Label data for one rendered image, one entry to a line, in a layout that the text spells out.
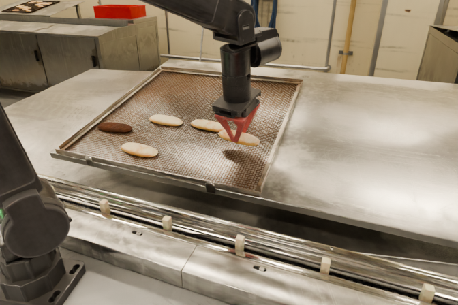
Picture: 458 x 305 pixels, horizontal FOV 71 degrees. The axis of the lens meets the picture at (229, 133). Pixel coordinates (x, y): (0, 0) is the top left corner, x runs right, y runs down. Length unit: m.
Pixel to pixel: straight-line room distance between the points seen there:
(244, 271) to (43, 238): 0.29
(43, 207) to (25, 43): 3.55
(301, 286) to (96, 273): 0.33
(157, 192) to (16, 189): 0.35
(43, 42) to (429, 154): 3.52
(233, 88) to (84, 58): 2.92
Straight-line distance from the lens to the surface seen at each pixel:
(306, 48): 4.19
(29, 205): 0.49
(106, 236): 0.61
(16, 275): 0.58
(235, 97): 0.63
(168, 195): 0.75
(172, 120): 0.85
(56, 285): 0.60
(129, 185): 0.80
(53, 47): 3.72
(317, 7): 4.12
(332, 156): 0.73
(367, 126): 0.85
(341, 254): 0.58
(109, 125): 0.89
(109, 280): 0.60
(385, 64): 3.90
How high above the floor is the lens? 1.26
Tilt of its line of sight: 25 degrees down
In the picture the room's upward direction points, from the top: straight up
